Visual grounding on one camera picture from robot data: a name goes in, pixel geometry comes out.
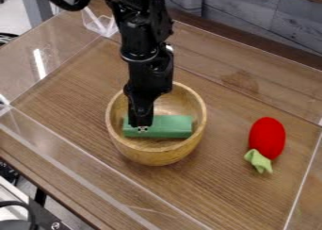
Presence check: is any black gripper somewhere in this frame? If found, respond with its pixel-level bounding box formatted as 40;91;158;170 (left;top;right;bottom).
120;43;174;132

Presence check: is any green rectangular block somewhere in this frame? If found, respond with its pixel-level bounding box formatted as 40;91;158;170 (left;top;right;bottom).
122;115;192;139

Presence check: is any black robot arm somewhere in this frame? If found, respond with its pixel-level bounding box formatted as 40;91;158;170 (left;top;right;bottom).
49;0;174;131

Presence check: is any brown wooden bowl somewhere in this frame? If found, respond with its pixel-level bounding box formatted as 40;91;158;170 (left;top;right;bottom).
106;82;207;166

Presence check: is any red plush tomato toy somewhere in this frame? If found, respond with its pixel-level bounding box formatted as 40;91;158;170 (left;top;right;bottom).
245;117;286;173

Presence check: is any black metal bracket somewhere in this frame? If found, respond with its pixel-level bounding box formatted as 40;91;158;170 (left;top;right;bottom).
29;199;72;230

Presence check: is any grey table leg post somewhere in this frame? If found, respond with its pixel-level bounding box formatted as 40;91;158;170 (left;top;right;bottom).
23;0;53;27

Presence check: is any black cable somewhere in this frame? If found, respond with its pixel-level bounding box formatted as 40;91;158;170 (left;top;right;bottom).
0;201;33;230

